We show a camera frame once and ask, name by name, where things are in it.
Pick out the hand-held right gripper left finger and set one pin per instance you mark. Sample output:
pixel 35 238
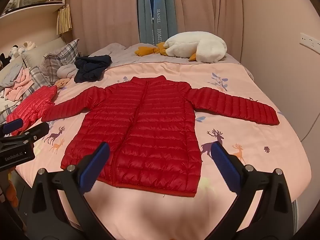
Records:
pixel 93 167

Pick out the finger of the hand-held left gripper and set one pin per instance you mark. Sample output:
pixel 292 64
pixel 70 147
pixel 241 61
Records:
pixel 37 131
pixel 12 126

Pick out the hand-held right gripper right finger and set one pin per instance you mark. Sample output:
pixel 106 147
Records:
pixel 225 165

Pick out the large red down jacket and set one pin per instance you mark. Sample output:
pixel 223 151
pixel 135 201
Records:
pixel 150 130

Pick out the white striped cloth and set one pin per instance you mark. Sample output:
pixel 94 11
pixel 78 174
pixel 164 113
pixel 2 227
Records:
pixel 6 107

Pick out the small red down jacket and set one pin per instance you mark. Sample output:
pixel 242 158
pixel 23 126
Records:
pixel 32 105

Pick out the orange soft object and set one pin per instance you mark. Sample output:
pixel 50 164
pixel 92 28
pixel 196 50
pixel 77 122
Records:
pixel 11 192

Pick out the pink garment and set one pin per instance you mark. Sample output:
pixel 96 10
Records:
pixel 21 85

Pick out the pink deer print blanket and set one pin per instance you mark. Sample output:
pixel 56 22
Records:
pixel 250 130

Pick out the grey garment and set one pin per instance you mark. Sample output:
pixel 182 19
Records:
pixel 11 76

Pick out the small plaid pillow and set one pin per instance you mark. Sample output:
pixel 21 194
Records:
pixel 37 77

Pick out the small orange doll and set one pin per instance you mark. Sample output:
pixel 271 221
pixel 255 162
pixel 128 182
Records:
pixel 62 82

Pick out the black plush toy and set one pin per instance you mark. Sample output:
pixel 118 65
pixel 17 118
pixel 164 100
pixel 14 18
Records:
pixel 5 60

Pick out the grey bundled cloth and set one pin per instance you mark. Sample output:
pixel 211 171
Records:
pixel 65 70

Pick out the white bear plush toy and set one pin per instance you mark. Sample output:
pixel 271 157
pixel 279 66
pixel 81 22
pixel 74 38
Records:
pixel 14 52

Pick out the large plaid pillow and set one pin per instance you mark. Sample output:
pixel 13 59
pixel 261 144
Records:
pixel 60 60

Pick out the navy blue garment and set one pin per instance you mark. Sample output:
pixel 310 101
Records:
pixel 91 67

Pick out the grey bed sheet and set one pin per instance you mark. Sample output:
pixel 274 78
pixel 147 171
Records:
pixel 125 55

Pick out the white goose plush toy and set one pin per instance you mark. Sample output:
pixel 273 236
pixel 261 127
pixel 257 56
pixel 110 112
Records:
pixel 195 46

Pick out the pink curtain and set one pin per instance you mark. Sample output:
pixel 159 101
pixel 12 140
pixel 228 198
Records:
pixel 207 10
pixel 105 17

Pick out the blue curtain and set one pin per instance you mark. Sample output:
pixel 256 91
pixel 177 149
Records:
pixel 160 10

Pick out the white wall socket strip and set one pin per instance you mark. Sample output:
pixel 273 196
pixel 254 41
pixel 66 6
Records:
pixel 310 40

